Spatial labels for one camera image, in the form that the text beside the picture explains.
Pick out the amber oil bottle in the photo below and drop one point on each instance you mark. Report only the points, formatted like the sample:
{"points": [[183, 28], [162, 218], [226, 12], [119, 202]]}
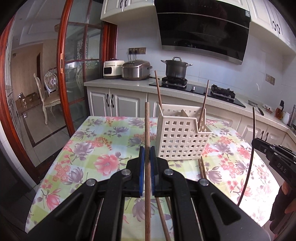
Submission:
{"points": [[279, 110]]}

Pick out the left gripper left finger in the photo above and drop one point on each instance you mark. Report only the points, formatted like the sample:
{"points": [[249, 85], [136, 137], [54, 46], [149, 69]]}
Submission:
{"points": [[110, 198]]}

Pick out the brown wooden chopstick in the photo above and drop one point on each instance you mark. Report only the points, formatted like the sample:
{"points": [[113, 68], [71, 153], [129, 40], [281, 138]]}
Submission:
{"points": [[201, 167], [158, 89], [169, 205], [204, 170], [203, 106], [147, 176], [163, 222]]}

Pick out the white perforated plastic utensil basket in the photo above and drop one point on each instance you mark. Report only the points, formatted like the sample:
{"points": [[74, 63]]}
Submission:
{"points": [[178, 135]]}

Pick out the silver rice cooker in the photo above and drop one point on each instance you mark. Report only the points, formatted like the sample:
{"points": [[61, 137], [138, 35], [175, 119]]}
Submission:
{"points": [[136, 70]]}

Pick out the black gas stove top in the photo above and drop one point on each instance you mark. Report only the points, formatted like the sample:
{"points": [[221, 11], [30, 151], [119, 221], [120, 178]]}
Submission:
{"points": [[214, 91]]}

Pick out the dark wooden chopstick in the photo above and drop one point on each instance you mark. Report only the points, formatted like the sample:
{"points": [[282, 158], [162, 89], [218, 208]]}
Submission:
{"points": [[244, 185]]}

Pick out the white cabinets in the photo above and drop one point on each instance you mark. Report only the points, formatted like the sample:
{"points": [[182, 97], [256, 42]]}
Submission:
{"points": [[129, 101], [267, 23]]}

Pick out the black range hood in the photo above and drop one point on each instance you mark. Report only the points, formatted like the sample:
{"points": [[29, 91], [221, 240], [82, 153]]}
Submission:
{"points": [[213, 28]]}

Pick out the dark stock pot with lid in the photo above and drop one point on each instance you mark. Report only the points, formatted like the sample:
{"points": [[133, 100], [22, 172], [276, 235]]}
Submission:
{"points": [[176, 68]]}

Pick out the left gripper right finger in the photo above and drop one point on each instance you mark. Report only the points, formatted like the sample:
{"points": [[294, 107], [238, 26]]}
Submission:
{"points": [[167, 182]]}

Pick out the wall power outlet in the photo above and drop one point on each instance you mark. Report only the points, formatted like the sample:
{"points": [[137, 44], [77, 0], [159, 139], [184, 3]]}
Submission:
{"points": [[137, 51]]}

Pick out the white ornate dining chair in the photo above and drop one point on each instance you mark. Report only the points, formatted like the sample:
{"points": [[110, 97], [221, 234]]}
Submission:
{"points": [[47, 102]]}

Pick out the white lower cabinets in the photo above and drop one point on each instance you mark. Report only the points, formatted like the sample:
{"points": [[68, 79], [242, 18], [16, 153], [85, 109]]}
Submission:
{"points": [[129, 101]]}

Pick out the right hand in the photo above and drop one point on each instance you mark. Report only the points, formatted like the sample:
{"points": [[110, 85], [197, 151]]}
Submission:
{"points": [[284, 203]]}

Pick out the white small cooker appliance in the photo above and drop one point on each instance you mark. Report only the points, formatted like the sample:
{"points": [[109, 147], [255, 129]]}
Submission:
{"points": [[112, 69]]}

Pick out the white upper cabinets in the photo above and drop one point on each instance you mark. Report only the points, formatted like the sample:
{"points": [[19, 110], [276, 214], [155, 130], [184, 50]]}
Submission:
{"points": [[267, 23]]}

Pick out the wall switch plate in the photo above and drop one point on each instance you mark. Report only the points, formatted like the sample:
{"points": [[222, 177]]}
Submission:
{"points": [[270, 79]]}

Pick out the floral tablecloth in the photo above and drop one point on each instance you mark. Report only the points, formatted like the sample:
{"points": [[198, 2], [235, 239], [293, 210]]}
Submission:
{"points": [[64, 208]]}

